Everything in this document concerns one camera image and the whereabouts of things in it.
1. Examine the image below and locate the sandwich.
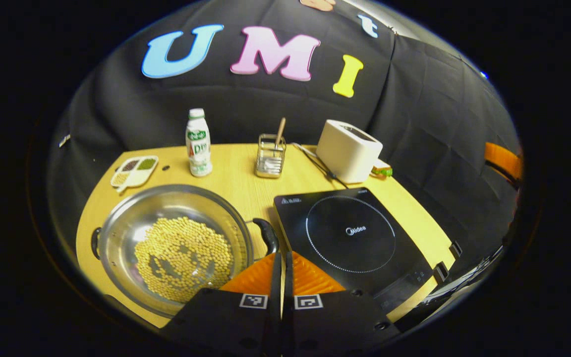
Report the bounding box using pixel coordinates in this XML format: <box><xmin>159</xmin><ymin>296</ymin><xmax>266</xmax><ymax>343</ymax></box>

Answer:
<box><xmin>372</xmin><ymin>159</ymin><xmax>394</xmax><ymax>179</ymax></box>

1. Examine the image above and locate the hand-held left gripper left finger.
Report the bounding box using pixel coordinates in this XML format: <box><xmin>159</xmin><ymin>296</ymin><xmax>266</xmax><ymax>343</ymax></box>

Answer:
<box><xmin>159</xmin><ymin>251</ymin><xmax>283</xmax><ymax>357</ymax></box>

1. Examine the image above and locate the white divided bean dish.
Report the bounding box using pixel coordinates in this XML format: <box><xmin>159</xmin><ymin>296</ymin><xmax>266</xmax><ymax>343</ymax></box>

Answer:
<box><xmin>110</xmin><ymin>155</ymin><xmax>160</xmax><ymax>193</ymax></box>

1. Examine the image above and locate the metal wire utensil basket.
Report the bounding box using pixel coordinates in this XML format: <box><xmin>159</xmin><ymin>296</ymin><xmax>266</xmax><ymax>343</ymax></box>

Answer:
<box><xmin>255</xmin><ymin>133</ymin><xmax>287</xmax><ymax>179</ymax></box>

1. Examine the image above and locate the toaster power cable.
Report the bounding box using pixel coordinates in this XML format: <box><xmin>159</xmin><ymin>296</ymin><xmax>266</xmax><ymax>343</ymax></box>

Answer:
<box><xmin>291</xmin><ymin>142</ymin><xmax>348</xmax><ymax>189</ymax></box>

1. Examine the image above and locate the white drink bottle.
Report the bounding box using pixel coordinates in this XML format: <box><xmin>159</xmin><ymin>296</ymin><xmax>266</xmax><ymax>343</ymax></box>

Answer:
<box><xmin>185</xmin><ymin>108</ymin><xmax>213</xmax><ymax>178</ymax></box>

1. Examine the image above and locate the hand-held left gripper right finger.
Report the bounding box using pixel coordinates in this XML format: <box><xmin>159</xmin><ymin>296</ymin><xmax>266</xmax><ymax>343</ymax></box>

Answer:
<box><xmin>285</xmin><ymin>250</ymin><xmax>401</xmax><ymax>357</ymax></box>

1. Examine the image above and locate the black backdrop cloth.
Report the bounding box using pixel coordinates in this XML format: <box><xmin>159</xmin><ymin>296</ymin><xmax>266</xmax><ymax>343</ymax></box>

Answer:
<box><xmin>48</xmin><ymin>0</ymin><xmax>523</xmax><ymax>278</ymax></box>

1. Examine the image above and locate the black induction cooktop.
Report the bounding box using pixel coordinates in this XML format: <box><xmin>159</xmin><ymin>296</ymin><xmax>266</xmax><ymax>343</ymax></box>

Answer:
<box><xmin>273</xmin><ymin>187</ymin><xmax>448</xmax><ymax>314</ymax></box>

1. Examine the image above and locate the wooden handled utensil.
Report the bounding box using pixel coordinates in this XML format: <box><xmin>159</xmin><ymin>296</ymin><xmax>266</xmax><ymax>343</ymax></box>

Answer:
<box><xmin>274</xmin><ymin>117</ymin><xmax>287</xmax><ymax>152</ymax></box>

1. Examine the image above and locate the pile of yellow soybeans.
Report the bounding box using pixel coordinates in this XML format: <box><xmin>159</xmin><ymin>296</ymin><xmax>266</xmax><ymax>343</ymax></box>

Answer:
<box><xmin>134</xmin><ymin>216</ymin><xmax>234</xmax><ymax>303</ymax></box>

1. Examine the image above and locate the stainless steel pot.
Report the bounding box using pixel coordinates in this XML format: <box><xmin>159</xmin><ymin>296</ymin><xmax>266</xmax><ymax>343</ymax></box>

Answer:
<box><xmin>91</xmin><ymin>184</ymin><xmax>280</xmax><ymax>319</ymax></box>

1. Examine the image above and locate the white toaster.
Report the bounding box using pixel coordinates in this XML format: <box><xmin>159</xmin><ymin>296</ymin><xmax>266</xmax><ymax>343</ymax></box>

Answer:
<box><xmin>316</xmin><ymin>119</ymin><xmax>384</xmax><ymax>184</ymax></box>

